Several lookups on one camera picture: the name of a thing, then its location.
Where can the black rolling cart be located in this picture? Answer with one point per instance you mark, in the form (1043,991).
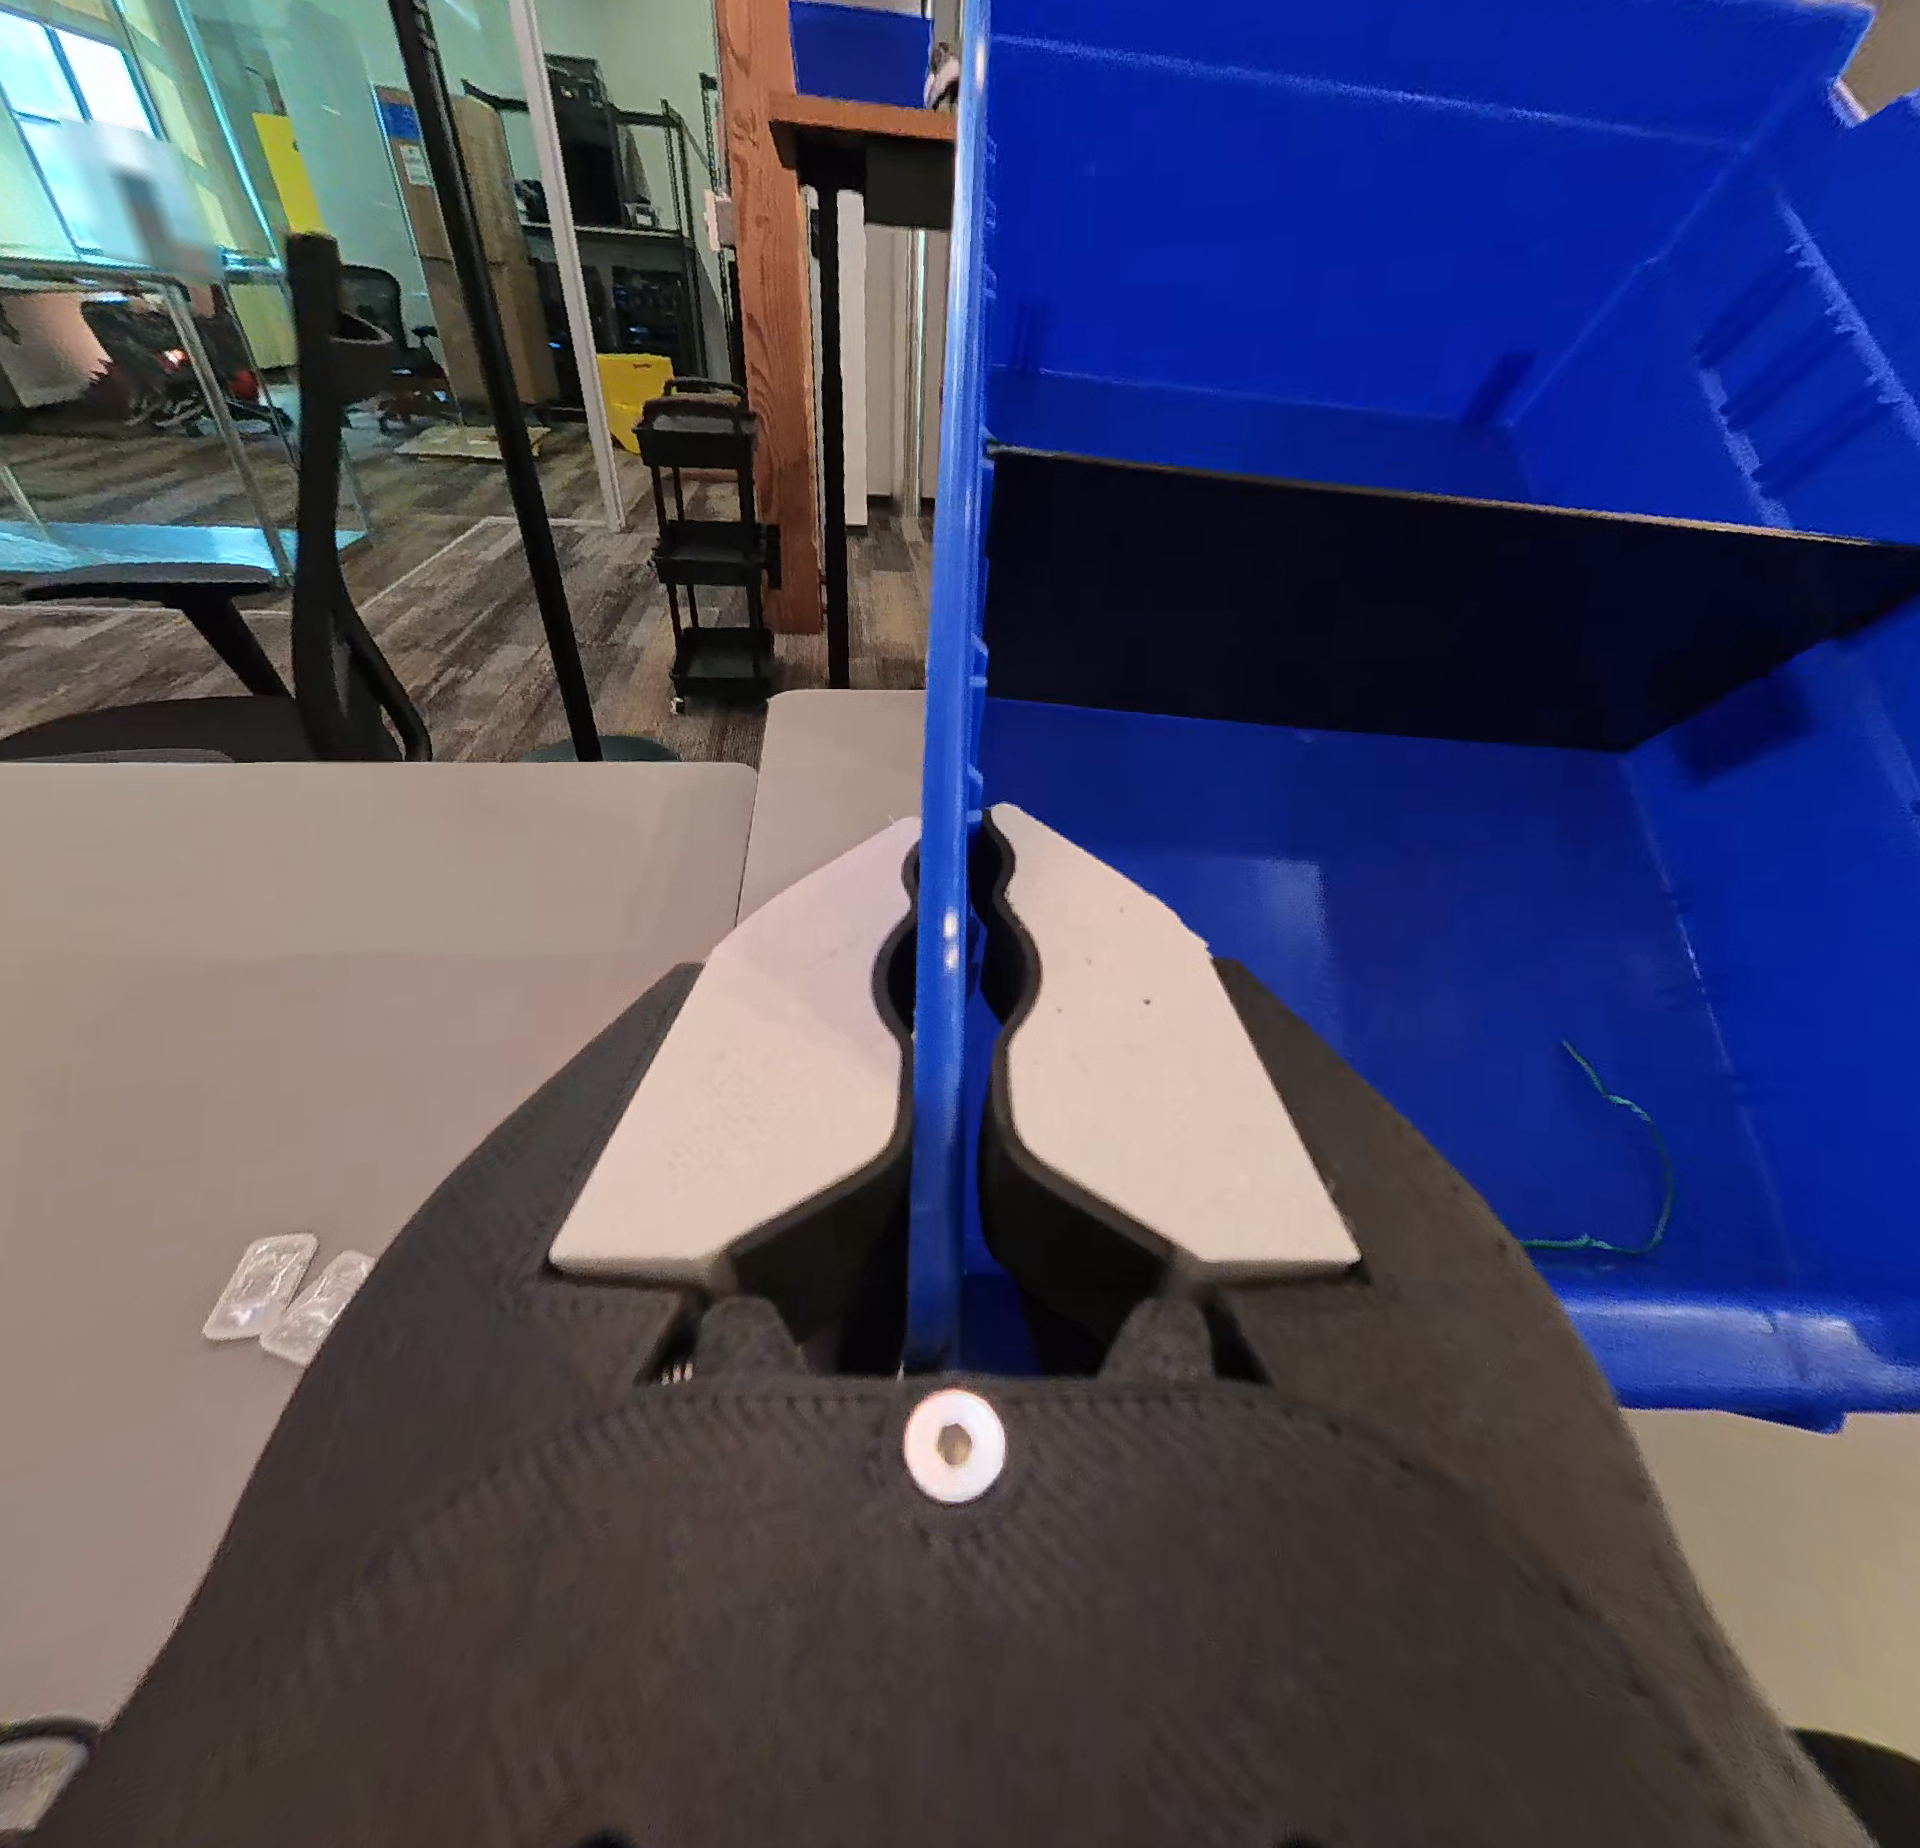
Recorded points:
(712,554)

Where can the black stand legs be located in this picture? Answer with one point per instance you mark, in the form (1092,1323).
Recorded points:
(451,201)

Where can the black bin divider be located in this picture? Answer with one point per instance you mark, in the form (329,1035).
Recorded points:
(1351,603)

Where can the wooden support post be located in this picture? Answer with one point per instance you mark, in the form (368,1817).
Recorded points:
(765,231)

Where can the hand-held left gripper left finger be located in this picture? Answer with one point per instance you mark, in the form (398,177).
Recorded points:
(735,1113)

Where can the small blue plastic bin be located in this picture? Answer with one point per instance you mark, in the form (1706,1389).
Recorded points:
(863,51)

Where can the clear plastic packets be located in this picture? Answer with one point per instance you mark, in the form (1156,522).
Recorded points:
(321,1309)

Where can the small clear plastic case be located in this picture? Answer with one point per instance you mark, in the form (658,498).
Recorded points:
(256,1290)

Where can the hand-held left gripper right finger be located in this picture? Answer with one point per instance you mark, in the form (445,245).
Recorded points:
(1170,1113)

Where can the yellow floor sign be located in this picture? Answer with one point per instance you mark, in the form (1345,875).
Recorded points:
(636,404)

